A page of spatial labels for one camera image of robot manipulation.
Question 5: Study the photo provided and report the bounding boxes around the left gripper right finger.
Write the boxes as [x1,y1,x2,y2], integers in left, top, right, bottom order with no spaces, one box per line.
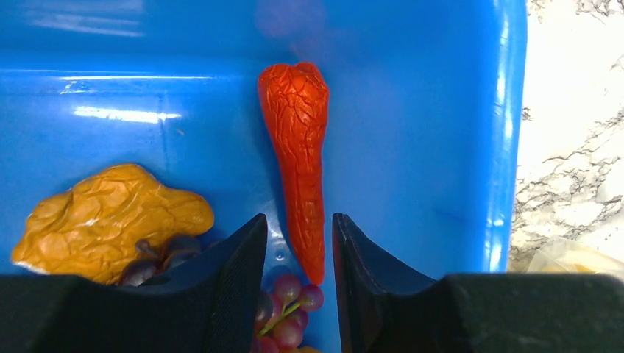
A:
[332,213,623,352]

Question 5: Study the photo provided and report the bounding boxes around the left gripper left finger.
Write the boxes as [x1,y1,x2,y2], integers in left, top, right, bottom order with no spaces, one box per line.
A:
[1,214,267,352]

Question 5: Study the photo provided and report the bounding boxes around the purple grapes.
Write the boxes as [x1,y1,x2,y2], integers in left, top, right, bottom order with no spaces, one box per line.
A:
[118,235,324,352]

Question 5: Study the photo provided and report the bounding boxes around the orange nugget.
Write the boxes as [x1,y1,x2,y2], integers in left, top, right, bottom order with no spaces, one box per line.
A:
[10,164,214,285]

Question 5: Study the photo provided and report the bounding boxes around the clear zip top bag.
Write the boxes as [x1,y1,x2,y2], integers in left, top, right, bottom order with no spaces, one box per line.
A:
[526,237,623,281]

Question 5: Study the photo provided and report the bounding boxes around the blue plastic bin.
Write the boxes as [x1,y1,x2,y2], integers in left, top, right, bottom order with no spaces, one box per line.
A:
[1,1,527,352]

